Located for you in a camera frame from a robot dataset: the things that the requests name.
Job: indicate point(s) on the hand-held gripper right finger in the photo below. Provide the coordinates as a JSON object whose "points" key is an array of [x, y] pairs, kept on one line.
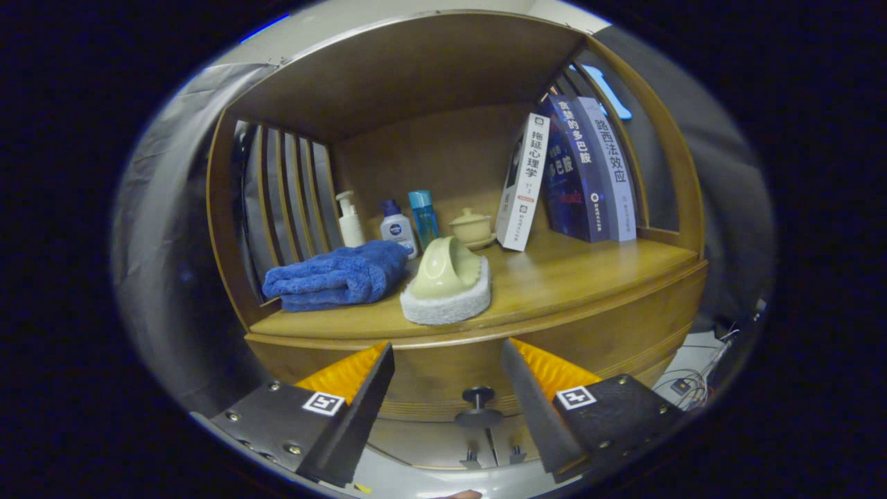
{"points": [[537, 416]]}

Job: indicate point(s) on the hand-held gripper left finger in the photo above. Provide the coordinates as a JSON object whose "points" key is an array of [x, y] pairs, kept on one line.
{"points": [[357, 430]]}

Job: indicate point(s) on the wooden countertop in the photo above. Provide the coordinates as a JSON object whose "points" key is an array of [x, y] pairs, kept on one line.
{"points": [[575, 277]]}

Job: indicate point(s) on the wooden cabinet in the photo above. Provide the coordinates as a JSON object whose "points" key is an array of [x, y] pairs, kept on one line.
{"points": [[429, 152]]}

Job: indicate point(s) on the small black device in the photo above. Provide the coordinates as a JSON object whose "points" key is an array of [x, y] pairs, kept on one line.
{"points": [[682, 386]]}

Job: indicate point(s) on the blue folded towel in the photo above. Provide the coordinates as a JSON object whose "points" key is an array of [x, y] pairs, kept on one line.
{"points": [[332, 277]]}

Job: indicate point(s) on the white pump bottle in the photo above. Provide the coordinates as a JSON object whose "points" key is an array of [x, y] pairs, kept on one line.
{"points": [[351, 229]]}

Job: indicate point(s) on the cream lidded teacup with saucer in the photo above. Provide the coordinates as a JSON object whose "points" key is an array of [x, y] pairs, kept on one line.
{"points": [[471, 225]]}

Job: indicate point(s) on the white bottle with blue cap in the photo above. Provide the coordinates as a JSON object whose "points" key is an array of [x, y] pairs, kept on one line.
{"points": [[398, 232]]}

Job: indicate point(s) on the clear blue bottle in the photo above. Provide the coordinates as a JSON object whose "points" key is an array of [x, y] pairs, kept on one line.
{"points": [[424, 218]]}

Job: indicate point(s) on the white book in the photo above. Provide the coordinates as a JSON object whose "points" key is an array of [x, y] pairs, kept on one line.
{"points": [[524, 187]]}

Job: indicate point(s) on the dark blue book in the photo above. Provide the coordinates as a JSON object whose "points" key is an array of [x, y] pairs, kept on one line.
{"points": [[575, 173]]}

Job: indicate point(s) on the pale lavender book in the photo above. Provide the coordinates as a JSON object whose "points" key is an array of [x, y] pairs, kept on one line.
{"points": [[613, 173]]}

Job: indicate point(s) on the black backdrop cloth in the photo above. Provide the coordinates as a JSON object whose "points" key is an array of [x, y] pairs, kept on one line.
{"points": [[721, 208]]}

